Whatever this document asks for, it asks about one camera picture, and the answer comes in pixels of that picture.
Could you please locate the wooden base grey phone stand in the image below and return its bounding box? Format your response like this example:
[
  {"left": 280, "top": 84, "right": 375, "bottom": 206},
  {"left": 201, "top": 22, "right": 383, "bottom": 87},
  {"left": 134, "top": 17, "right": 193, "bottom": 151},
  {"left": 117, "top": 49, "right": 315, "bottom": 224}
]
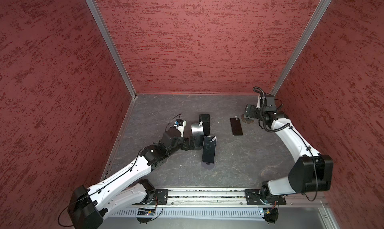
[{"left": 241, "top": 114, "right": 255, "bottom": 124}]

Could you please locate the light green phone with sticker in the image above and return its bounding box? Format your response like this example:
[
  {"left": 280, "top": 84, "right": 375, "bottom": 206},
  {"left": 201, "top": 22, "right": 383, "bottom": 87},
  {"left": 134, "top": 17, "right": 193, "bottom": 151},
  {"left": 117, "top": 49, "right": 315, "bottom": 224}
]
[{"left": 230, "top": 117, "right": 243, "bottom": 136}]

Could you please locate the purple phone stand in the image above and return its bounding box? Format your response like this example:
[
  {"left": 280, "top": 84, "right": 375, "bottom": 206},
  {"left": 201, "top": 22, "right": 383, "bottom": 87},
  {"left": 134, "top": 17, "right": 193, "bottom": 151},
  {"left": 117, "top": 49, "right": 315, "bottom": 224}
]
[{"left": 201, "top": 162, "right": 215, "bottom": 170}]

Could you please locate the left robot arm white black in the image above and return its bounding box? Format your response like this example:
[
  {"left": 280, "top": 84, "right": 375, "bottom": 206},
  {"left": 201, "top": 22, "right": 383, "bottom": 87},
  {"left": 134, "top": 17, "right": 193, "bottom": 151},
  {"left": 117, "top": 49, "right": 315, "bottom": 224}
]
[{"left": 66, "top": 132, "right": 200, "bottom": 229}]

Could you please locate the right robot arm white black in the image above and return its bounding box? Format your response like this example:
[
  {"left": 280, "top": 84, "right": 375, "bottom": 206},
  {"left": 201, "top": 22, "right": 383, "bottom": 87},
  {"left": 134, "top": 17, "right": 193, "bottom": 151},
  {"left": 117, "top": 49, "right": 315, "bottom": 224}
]
[{"left": 242, "top": 92, "right": 334, "bottom": 205}]

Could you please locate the silver-backed phone on black stand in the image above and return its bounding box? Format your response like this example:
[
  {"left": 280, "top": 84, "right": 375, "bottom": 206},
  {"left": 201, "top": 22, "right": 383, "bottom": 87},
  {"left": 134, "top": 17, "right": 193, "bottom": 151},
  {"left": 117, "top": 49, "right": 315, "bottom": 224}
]
[{"left": 191, "top": 122, "right": 205, "bottom": 151}]

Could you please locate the black phone on rear stand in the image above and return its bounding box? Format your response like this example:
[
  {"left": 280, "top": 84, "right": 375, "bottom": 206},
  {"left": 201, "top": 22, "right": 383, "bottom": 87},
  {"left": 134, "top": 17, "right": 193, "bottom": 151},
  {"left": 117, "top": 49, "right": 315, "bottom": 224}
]
[{"left": 199, "top": 114, "right": 211, "bottom": 136}]

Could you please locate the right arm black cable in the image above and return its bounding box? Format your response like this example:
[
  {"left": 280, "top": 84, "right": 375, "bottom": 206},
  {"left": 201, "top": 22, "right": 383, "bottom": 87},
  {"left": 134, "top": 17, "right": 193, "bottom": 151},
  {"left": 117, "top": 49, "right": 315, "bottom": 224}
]
[{"left": 252, "top": 86, "right": 319, "bottom": 203}]

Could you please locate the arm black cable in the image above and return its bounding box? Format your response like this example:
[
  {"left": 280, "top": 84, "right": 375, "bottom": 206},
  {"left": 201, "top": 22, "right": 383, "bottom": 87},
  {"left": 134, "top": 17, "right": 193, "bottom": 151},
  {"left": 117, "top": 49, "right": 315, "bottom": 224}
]
[
  {"left": 57, "top": 113, "right": 184, "bottom": 228},
  {"left": 252, "top": 86, "right": 319, "bottom": 203}
]

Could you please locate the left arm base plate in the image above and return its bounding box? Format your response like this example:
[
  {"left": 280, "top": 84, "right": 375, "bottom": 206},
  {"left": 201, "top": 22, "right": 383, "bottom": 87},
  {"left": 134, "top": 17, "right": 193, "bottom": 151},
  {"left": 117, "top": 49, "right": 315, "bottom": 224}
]
[{"left": 142, "top": 189, "right": 169, "bottom": 205}]

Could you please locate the aluminium front rail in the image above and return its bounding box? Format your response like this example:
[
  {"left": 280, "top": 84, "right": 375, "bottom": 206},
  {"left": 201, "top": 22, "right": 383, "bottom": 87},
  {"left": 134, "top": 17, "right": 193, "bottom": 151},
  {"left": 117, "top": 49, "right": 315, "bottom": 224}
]
[{"left": 161, "top": 187, "right": 329, "bottom": 208}]

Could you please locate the right aluminium corner post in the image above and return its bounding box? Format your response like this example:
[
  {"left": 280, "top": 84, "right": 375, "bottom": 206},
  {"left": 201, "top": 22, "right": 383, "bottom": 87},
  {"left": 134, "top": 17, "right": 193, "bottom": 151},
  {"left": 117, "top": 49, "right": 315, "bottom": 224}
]
[{"left": 271, "top": 0, "right": 332, "bottom": 95}]

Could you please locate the aluminium corner post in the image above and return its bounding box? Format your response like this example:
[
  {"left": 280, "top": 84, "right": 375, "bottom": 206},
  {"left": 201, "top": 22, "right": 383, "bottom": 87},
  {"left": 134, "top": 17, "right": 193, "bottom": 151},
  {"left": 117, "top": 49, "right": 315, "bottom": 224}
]
[
  {"left": 85, "top": 0, "right": 137, "bottom": 99},
  {"left": 271, "top": 0, "right": 332, "bottom": 95}
]

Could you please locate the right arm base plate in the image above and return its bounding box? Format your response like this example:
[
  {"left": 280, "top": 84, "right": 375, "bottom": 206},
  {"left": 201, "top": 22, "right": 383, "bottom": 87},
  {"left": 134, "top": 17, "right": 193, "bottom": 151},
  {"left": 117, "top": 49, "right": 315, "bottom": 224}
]
[{"left": 245, "top": 189, "right": 287, "bottom": 206}]

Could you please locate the white slotted cable duct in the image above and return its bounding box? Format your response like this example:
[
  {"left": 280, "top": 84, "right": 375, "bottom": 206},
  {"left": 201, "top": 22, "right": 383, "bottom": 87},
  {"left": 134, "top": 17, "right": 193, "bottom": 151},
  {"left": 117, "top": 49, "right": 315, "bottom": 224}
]
[{"left": 112, "top": 207, "right": 264, "bottom": 220}]

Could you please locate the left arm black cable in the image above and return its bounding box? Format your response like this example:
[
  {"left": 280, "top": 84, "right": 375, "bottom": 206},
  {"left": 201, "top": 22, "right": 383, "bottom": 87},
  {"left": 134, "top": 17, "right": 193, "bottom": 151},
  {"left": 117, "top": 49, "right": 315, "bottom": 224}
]
[{"left": 57, "top": 113, "right": 184, "bottom": 228}]

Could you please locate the left aluminium corner post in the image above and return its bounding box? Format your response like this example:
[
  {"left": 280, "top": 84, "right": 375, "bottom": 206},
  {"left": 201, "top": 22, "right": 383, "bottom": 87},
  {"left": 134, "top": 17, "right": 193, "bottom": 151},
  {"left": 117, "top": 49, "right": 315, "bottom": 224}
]
[{"left": 85, "top": 0, "right": 137, "bottom": 99}]

